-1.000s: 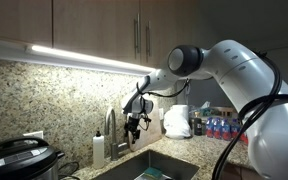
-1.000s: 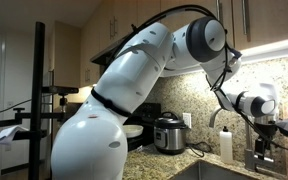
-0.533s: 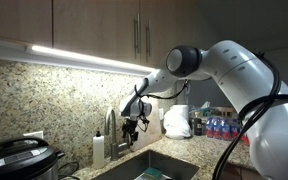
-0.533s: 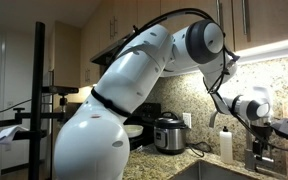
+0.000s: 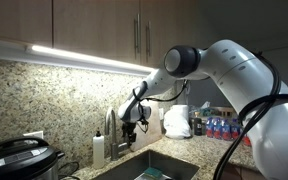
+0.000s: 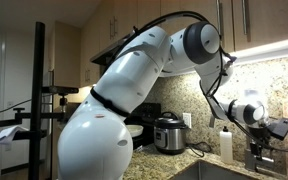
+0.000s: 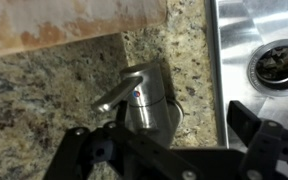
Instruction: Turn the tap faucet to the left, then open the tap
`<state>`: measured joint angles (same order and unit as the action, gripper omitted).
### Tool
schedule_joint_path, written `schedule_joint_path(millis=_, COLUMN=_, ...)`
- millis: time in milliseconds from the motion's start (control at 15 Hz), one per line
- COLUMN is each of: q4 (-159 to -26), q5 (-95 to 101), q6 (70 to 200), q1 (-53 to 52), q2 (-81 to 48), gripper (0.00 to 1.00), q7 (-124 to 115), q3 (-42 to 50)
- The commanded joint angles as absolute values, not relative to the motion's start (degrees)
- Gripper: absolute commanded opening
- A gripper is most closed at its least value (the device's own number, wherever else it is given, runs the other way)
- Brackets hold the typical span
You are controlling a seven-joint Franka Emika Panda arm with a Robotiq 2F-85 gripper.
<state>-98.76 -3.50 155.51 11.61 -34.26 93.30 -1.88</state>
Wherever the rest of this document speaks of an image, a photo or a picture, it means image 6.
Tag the black stand pole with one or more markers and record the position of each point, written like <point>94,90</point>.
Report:
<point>37,100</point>

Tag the wooden cabinet door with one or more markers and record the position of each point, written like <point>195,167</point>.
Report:
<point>149,8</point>
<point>170,6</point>
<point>274,20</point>

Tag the steel range hood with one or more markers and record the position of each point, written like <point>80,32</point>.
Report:
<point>107,55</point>

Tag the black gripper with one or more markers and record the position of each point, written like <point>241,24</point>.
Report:
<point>258,136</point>

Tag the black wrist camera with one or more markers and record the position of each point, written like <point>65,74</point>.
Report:
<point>280,128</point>

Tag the black steel pressure cooker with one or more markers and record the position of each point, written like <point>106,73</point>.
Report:
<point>170,136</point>

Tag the white soap bottle black cap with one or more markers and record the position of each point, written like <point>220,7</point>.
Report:
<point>226,146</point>

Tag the black stove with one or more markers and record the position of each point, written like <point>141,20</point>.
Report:
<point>147,111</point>

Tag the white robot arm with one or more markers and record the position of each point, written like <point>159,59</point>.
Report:
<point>127,76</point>

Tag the under-cabinet light strip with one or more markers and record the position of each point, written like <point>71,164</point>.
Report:
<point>277,48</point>

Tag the stainless steel sink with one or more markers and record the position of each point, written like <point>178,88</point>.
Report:
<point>200,173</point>

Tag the white door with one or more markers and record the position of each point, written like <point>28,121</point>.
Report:
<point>17,66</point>

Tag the white wall outlet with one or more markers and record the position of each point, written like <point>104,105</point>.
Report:
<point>187,120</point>

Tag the tall wooden cabinet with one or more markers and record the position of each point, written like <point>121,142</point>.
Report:
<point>67,50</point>

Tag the chrome gooseneck tap faucet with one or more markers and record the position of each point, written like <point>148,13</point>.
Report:
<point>262,162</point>

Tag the black stereo camera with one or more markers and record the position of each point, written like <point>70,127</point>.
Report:
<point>60,89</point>

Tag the black stand crossbar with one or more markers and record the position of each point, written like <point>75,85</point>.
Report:
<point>34,115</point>

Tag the white paper sheet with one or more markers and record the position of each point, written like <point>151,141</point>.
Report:
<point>9,135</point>

